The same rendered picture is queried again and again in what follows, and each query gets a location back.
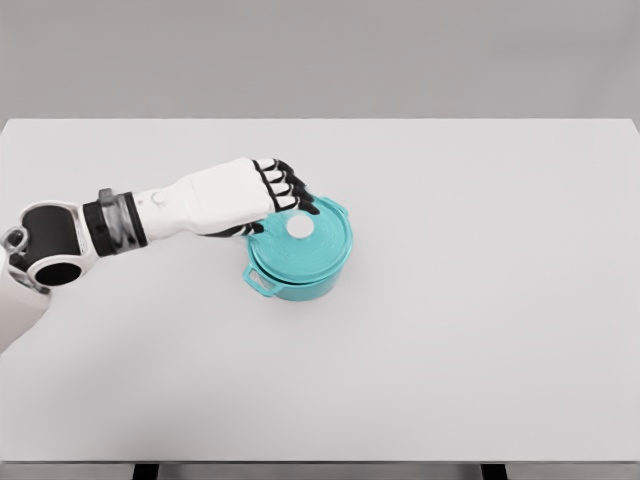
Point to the teal pot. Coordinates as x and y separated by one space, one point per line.
305 290

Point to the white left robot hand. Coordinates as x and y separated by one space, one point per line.
225 195

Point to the teal pot lid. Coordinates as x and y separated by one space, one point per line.
305 245

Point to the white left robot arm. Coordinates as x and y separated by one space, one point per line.
115 220

